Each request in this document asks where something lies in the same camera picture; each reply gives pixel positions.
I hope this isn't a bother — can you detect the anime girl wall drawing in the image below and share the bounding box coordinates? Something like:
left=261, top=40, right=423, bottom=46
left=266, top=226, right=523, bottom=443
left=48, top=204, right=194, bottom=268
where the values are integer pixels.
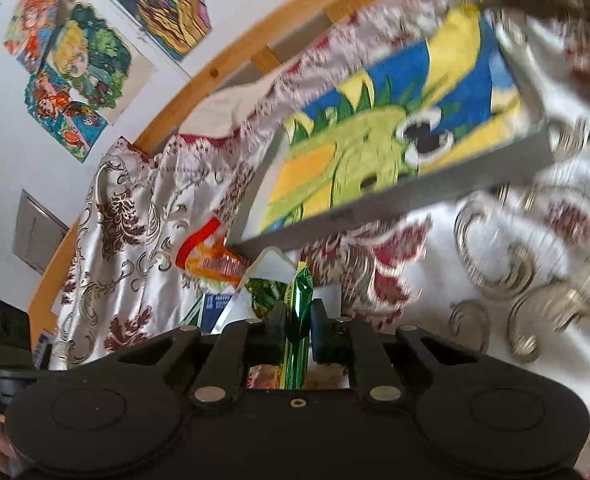
left=3, top=0, right=107, bottom=162

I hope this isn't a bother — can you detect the orange red snack packet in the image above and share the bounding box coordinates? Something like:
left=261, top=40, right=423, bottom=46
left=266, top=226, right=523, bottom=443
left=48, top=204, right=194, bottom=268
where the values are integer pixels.
left=175, top=216, right=246, bottom=286

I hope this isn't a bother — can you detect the wooden bed frame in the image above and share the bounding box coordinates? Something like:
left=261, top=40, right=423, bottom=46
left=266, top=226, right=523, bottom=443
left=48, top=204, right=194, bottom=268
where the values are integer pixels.
left=28, top=0, right=401, bottom=370

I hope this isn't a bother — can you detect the pink white snack packet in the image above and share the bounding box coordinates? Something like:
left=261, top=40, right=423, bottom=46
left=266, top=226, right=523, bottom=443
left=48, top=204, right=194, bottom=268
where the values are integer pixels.
left=211, top=247, right=297, bottom=334

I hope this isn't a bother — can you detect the blue white snack packet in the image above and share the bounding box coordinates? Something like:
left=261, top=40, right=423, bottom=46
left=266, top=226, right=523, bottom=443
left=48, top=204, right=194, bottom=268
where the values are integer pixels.
left=199, top=292, right=232, bottom=334

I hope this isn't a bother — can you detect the dinosaur painted tray box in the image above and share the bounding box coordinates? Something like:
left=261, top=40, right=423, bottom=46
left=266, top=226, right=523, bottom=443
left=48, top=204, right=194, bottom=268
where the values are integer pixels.
left=225, top=3, right=552, bottom=259

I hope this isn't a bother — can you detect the blond kid wall drawing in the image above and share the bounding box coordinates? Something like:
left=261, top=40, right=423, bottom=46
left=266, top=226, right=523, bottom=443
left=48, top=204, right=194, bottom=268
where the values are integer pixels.
left=46, top=1, right=157, bottom=124

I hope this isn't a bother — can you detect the floral satin bedspread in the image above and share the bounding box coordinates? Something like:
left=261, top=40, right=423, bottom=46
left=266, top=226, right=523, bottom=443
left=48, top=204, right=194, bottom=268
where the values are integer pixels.
left=50, top=0, right=590, bottom=479

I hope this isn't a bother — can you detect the green white snack packet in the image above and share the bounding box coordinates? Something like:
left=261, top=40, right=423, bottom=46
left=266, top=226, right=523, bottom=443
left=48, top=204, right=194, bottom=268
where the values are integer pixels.
left=180, top=296, right=204, bottom=327

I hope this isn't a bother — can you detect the yellow green snack packet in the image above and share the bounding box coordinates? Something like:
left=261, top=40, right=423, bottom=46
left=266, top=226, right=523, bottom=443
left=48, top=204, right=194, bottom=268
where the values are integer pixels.
left=244, top=261, right=317, bottom=391

